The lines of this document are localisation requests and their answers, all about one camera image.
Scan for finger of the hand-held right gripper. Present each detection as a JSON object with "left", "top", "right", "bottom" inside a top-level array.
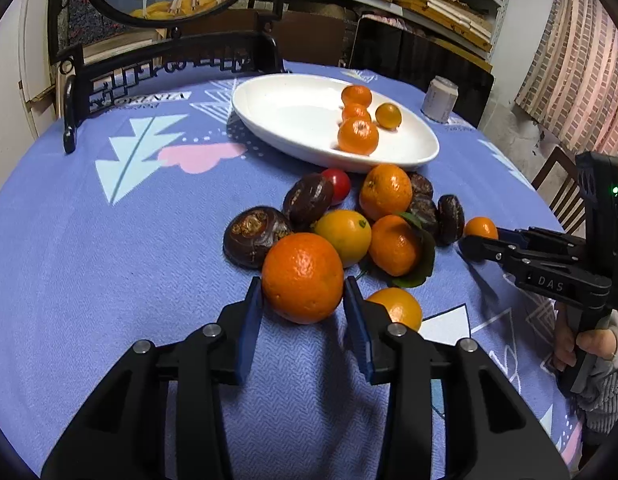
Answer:
[
  {"left": 460, "top": 235, "right": 590, "bottom": 273},
  {"left": 498, "top": 227, "right": 587, "bottom": 253}
]

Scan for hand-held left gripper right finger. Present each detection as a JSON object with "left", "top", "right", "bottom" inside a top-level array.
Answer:
[{"left": 343, "top": 276, "right": 572, "bottom": 480}]

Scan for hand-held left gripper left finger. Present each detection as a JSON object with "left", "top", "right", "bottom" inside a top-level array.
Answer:
[{"left": 40, "top": 276, "right": 264, "bottom": 480}]

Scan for small orange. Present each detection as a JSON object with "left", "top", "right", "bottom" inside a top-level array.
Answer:
[{"left": 463, "top": 216, "right": 499, "bottom": 241}]

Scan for dark brown water chestnut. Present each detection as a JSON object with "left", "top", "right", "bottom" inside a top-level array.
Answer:
[
  {"left": 406, "top": 195, "right": 440, "bottom": 236},
  {"left": 436, "top": 194, "right": 466, "bottom": 247},
  {"left": 223, "top": 205, "right": 293, "bottom": 269},
  {"left": 407, "top": 172, "right": 435, "bottom": 200},
  {"left": 282, "top": 173, "right": 335, "bottom": 233}
]

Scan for large smooth round orange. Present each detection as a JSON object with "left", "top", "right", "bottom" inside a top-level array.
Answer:
[{"left": 261, "top": 232, "right": 346, "bottom": 325}]

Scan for orange with green leaf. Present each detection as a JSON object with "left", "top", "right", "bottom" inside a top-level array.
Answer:
[{"left": 368, "top": 211, "right": 436, "bottom": 289}]

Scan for yellow-orange citrus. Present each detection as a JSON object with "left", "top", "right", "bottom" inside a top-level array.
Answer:
[{"left": 314, "top": 209, "right": 373, "bottom": 268}]

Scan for bumpy mandarin orange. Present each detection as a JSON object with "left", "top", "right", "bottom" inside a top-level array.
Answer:
[{"left": 359, "top": 163, "right": 414, "bottom": 222}]

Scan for red cherry tomato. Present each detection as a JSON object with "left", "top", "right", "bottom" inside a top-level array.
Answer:
[{"left": 320, "top": 168, "right": 352, "bottom": 206}]

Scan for white oval plate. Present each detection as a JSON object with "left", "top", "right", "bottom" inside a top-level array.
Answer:
[{"left": 231, "top": 74, "right": 441, "bottom": 174}]

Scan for person's right forearm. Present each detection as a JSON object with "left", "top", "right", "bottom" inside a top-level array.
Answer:
[{"left": 571, "top": 310, "right": 618, "bottom": 443}]

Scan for person's right hand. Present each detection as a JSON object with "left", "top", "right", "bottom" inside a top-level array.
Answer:
[{"left": 553, "top": 304, "right": 618, "bottom": 373}]

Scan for wooden slatted chair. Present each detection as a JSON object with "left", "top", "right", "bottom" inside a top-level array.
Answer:
[{"left": 531, "top": 146, "right": 590, "bottom": 233}]

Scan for blue printed tablecloth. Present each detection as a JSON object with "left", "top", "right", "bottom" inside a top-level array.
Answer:
[{"left": 0, "top": 60, "right": 590, "bottom": 480}]

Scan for pale drink can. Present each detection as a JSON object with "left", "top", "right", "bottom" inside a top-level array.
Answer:
[{"left": 421, "top": 76, "right": 459, "bottom": 124}]

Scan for small yellow citrus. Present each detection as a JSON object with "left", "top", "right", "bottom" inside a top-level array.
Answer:
[{"left": 375, "top": 102, "right": 403, "bottom": 130}]

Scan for black chair back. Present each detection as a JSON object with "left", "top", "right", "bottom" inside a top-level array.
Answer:
[{"left": 348, "top": 14, "right": 496, "bottom": 128}]

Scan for white metal shelf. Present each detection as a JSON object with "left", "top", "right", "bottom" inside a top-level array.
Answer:
[{"left": 284, "top": 0, "right": 516, "bottom": 75}]

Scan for brown chair back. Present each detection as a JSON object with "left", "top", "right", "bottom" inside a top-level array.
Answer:
[{"left": 249, "top": 9, "right": 360, "bottom": 68}]

